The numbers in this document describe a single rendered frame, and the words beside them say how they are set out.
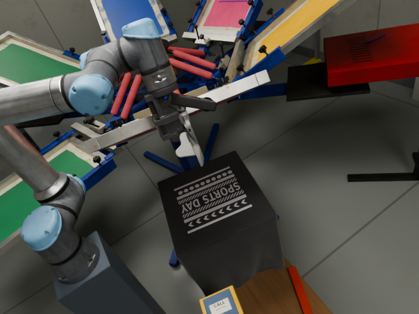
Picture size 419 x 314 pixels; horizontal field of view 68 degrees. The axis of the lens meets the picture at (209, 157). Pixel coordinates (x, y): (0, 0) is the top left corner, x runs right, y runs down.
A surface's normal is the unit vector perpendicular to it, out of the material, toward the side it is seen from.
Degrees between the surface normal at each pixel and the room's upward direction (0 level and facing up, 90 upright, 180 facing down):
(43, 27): 90
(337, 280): 0
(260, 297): 0
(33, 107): 85
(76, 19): 90
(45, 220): 7
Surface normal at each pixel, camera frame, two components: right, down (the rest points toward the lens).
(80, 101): 0.04, 0.65
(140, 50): -0.06, 0.43
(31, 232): -0.25, -0.64
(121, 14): -0.06, -0.32
